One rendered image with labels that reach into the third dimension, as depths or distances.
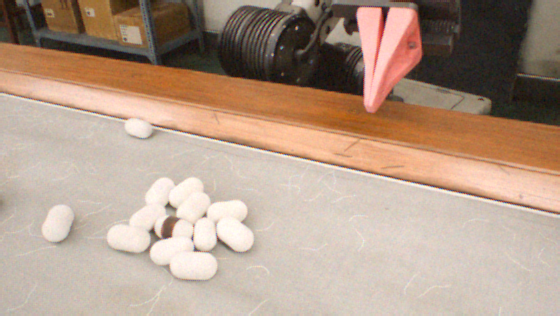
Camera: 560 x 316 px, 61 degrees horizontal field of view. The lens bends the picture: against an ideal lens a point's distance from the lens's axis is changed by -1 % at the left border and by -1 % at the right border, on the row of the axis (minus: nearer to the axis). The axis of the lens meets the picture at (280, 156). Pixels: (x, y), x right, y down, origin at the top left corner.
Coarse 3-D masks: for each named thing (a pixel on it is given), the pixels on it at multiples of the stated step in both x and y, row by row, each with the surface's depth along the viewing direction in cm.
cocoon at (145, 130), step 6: (132, 120) 54; (138, 120) 54; (126, 126) 54; (132, 126) 53; (138, 126) 53; (144, 126) 53; (150, 126) 54; (132, 132) 54; (138, 132) 53; (144, 132) 53; (150, 132) 54
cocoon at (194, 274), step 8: (176, 256) 35; (184, 256) 35; (192, 256) 35; (200, 256) 35; (208, 256) 35; (176, 264) 34; (184, 264) 34; (192, 264) 34; (200, 264) 34; (208, 264) 34; (216, 264) 35; (176, 272) 35; (184, 272) 34; (192, 272) 34; (200, 272) 34; (208, 272) 34
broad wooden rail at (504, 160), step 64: (0, 64) 71; (64, 64) 69; (128, 64) 68; (192, 128) 54; (256, 128) 51; (320, 128) 49; (384, 128) 48; (448, 128) 47; (512, 128) 47; (512, 192) 41
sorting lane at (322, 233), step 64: (0, 128) 59; (64, 128) 58; (0, 192) 47; (64, 192) 46; (128, 192) 45; (256, 192) 44; (320, 192) 44; (384, 192) 43; (448, 192) 42; (0, 256) 39; (64, 256) 38; (128, 256) 38; (256, 256) 37; (320, 256) 37; (384, 256) 36; (448, 256) 36; (512, 256) 36
